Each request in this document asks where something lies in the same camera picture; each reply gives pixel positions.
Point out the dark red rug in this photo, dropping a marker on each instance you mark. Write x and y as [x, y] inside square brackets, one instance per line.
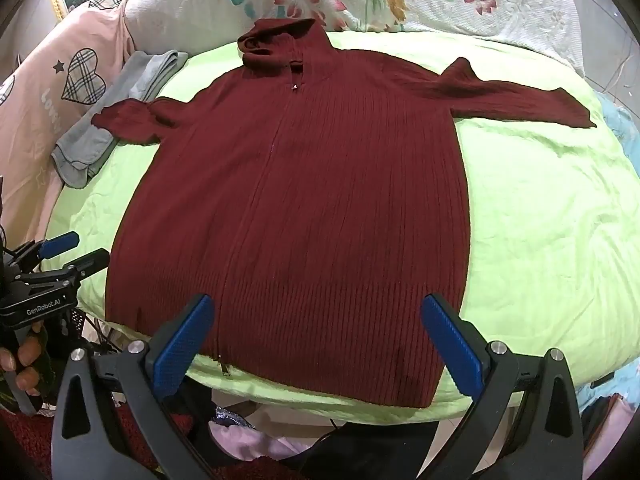
[30, 440]

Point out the pale pink cloth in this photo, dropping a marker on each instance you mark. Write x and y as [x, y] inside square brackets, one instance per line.
[260, 442]

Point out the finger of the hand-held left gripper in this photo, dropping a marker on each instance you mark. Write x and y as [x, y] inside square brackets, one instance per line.
[90, 262]
[57, 245]

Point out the grey folded pants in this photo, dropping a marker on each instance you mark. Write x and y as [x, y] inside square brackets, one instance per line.
[85, 150]

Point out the person's left hand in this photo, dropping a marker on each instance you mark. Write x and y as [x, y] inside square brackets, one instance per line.
[27, 355]

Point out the pink bag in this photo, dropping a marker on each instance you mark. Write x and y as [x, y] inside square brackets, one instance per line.
[607, 425]

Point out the dark red hooded knit sweater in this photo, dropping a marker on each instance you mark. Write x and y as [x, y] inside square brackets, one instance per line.
[300, 210]

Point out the light blue cloth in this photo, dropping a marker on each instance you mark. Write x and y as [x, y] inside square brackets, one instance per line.
[622, 130]

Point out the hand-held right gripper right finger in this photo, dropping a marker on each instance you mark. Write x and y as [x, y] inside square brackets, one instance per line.
[452, 340]

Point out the light green bed sheet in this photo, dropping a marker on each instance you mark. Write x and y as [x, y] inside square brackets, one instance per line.
[540, 210]

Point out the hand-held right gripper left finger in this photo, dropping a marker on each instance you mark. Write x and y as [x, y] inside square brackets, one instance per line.
[182, 340]

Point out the white floral quilt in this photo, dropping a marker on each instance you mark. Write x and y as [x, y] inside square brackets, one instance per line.
[425, 0]

